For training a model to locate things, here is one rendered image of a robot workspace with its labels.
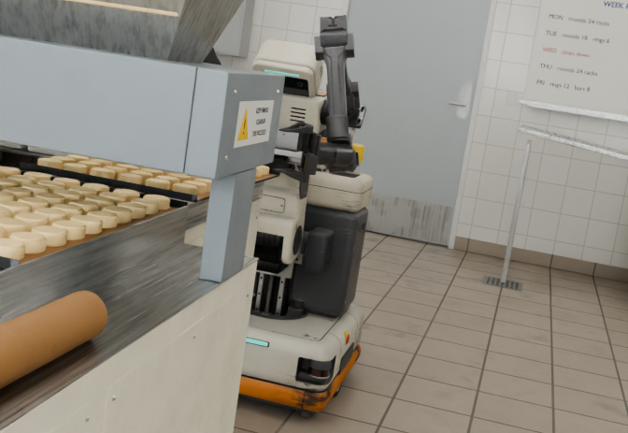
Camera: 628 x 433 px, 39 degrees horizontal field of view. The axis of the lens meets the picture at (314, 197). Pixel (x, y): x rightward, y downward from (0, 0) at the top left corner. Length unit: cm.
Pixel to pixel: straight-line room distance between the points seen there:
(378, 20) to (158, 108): 545
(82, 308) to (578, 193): 573
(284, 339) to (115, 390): 198
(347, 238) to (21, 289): 220
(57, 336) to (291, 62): 204
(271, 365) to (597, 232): 396
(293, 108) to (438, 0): 379
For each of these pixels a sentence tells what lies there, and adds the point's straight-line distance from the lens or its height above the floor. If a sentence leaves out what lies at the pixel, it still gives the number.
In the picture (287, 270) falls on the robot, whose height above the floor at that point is 46.
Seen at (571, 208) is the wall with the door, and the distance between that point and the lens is 663.
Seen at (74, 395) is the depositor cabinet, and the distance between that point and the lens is 103.
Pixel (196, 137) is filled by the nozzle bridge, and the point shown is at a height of 108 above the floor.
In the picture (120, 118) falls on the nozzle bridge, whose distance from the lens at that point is 138.
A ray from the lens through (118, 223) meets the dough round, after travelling 152.
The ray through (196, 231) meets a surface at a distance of 191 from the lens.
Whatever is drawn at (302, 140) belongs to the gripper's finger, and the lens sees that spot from 222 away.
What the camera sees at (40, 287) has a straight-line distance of 123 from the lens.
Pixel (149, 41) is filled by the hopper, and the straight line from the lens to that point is 144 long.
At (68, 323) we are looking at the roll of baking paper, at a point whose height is 89.
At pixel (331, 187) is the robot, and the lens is 326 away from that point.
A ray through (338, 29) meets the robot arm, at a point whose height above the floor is 131.
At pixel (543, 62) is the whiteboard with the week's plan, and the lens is 657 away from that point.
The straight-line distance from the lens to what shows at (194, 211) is 190.
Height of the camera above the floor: 122
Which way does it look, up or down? 9 degrees down
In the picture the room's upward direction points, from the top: 9 degrees clockwise
